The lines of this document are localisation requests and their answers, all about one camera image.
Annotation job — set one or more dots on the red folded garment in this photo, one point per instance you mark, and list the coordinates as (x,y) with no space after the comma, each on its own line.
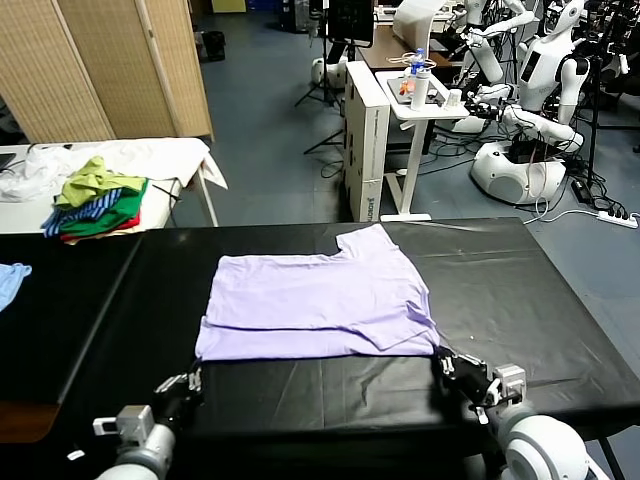
(131,222)

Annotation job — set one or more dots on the white paper cup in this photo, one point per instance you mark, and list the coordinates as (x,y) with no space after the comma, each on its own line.
(452,100)

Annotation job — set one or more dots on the black tripod stand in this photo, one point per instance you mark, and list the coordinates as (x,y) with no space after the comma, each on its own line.
(325,75)

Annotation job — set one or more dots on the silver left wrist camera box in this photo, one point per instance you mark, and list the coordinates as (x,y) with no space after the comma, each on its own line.
(130,422)

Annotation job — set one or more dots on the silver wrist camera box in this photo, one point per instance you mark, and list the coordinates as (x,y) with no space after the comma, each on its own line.
(510,382)
(130,422)

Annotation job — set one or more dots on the tall white cardboard box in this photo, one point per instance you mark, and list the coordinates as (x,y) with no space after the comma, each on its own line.
(367,145)

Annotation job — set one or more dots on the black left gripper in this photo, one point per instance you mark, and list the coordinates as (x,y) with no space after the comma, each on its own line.
(175,407)

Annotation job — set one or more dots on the white crumpled cloth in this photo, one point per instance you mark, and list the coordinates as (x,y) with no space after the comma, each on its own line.
(40,167)

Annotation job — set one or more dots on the light blue garment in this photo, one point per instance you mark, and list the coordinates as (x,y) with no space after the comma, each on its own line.
(10,285)

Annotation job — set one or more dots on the white tumbler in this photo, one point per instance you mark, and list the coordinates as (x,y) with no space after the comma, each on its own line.
(419,92)

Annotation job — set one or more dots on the black power adapter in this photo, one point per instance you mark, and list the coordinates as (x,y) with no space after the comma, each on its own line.
(584,190)

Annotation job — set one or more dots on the brown wooden desk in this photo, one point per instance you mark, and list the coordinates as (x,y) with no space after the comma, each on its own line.
(385,47)

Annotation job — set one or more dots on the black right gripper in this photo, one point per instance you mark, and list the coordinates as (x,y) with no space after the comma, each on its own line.
(470,382)

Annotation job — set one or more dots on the clear bottle blue cap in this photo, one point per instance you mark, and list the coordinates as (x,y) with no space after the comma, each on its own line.
(416,62)

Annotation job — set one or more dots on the wicker folding screen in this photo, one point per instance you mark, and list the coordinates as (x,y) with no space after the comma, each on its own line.
(100,65)

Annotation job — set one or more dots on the silver laptop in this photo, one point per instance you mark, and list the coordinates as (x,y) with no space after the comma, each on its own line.
(400,97)

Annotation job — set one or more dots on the white wheeled robot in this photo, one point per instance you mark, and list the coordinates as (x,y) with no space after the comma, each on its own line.
(505,170)

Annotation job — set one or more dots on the green folded garment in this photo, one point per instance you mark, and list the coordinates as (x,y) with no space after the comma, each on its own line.
(125,207)

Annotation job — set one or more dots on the white curved machine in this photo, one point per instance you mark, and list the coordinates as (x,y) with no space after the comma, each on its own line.
(412,22)

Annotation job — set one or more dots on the black vinyl table cover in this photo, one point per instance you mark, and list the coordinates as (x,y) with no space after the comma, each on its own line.
(500,300)
(60,310)

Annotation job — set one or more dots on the white height-adjustable desk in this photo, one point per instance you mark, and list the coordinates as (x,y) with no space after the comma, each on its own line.
(415,150)

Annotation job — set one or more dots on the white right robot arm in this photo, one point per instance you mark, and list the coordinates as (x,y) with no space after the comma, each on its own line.
(540,450)

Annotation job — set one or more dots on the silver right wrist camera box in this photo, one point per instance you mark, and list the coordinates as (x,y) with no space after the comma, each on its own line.
(510,382)

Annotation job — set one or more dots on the lavender T-shirt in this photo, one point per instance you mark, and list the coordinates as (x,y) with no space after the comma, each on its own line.
(310,300)

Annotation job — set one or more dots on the yellow cabinet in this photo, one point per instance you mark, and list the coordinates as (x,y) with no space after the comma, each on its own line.
(227,6)

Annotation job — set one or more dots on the beige folded garment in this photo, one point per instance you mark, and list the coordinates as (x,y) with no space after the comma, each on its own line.
(100,237)

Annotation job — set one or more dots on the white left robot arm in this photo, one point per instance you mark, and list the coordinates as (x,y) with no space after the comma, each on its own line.
(145,457)

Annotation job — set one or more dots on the black trash bin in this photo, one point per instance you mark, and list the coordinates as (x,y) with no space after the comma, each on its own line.
(215,47)

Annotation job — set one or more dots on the blue striped garment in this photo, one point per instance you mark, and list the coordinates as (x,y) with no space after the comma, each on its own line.
(82,214)

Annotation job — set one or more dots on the white cloth-covered side table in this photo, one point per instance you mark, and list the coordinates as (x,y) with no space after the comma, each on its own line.
(170,155)

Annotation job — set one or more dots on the blue storage crates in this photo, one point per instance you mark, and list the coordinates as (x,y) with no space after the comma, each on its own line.
(262,5)

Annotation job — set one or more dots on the white humanoid robot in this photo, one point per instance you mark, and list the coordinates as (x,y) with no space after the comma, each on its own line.
(487,55)
(545,60)

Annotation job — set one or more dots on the small orange object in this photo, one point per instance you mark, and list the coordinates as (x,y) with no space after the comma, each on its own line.
(406,87)

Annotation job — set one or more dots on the yellow-green crumpled garment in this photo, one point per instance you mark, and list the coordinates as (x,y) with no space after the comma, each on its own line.
(90,180)

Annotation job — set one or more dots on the white power strip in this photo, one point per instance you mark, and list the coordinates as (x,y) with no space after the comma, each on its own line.
(617,217)

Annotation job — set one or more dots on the black monitor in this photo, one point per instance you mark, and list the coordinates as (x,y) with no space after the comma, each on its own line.
(352,20)

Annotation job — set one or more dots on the small white robot base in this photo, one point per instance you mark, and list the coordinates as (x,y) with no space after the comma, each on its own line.
(327,72)

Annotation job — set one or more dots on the black pole stand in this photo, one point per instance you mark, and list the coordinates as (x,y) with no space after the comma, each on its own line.
(594,125)

